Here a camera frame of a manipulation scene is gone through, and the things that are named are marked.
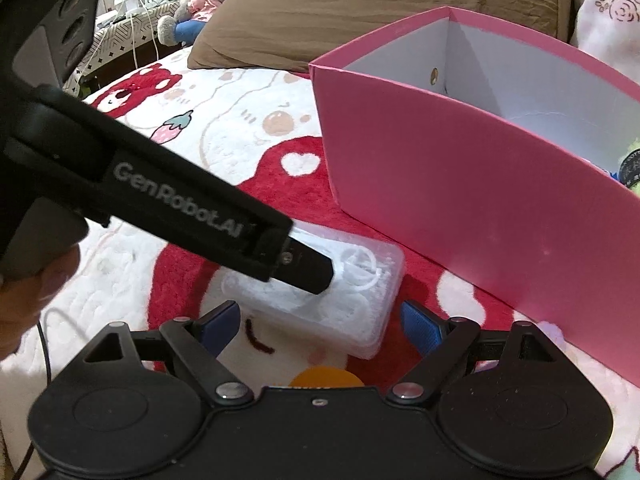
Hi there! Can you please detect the side table with patterned cloth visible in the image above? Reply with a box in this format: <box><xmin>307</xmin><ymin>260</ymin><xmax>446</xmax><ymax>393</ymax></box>
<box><xmin>65</xmin><ymin>0</ymin><xmax>186</xmax><ymax>91</ymax></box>

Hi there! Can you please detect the pink cardboard box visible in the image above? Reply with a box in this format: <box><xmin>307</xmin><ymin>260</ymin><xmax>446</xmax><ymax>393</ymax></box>
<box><xmin>308</xmin><ymin>6</ymin><xmax>640</xmax><ymax>388</ymax></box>

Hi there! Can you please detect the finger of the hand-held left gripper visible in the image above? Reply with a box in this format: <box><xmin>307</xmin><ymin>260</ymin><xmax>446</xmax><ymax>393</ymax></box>
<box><xmin>272</xmin><ymin>234</ymin><xmax>335</xmax><ymax>296</ymax></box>

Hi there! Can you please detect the thin black cable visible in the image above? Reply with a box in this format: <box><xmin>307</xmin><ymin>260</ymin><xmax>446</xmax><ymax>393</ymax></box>
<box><xmin>17</xmin><ymin>307</ymin><xmax>83</xmax><ymax>478</ymax></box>

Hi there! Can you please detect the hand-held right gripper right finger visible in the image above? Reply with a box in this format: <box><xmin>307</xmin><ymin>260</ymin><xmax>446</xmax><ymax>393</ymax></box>
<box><xmin>386</xmin><ymin>300</ymin><xmax>558</xmax><ymax>405</ymax></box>

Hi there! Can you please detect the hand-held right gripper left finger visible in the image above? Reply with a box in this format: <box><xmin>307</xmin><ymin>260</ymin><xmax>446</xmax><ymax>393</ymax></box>
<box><xmin>80</xmin><ymin>300</ymin><xmax>255</xmax><ymax>407</ymax></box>

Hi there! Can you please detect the orange makeup sponge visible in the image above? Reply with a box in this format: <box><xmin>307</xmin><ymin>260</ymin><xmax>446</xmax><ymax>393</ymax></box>
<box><xmin>290</xmin><ymin>366</ymin><xmax>366</xmax><ymax>388</ymax></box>

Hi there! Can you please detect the brown pillow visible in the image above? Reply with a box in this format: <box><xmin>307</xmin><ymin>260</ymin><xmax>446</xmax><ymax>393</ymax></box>
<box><xmin>187</xmin><ymin>0</ymin><xmax>573</xmax><ymax>73</ymax></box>

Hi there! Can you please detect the white rose print cloth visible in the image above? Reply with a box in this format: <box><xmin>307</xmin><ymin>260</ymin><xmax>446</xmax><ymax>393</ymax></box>
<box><xmin>572</xmin><ymin>0</ymin><xmax>640</xmax><ymax>78</ymax></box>

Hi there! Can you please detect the clear plastic floss pick box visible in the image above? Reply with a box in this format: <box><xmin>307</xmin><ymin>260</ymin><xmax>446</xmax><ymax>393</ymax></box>
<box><xmin>220</xmin><ymin>227</ymin><xmax>406</xmax><ymax>361</ymax></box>

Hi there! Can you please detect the white cable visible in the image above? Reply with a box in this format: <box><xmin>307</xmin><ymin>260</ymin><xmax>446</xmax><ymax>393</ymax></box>
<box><xmin>145</xmin><ymin>0</ymin><xmax>162</xmax><ymax>60</ymax></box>
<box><xmin>127</xmin><ymin>7</ymin><xmax>141</xmax><ymax>70</ymax></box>

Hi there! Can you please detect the person's left hand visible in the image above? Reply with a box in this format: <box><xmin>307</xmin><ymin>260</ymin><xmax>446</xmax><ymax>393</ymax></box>
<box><xmin>0</xmin><ymin>247</ymin><xmax>82</xmax><ymax>361</ymax></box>

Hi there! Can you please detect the printed bear blanket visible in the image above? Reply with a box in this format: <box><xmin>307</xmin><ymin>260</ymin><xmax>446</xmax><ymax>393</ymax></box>
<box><xmin>0</xmin><ymin>57</ymin><xmax>640</xmax><ymax>480</ymax></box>

